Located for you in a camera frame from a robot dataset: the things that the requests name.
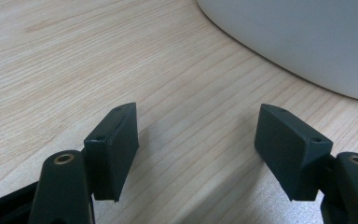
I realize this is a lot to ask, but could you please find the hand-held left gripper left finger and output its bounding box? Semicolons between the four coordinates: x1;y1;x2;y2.
83;102;140;203

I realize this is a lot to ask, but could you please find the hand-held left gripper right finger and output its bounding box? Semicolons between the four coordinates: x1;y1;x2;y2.
254;103;335;203

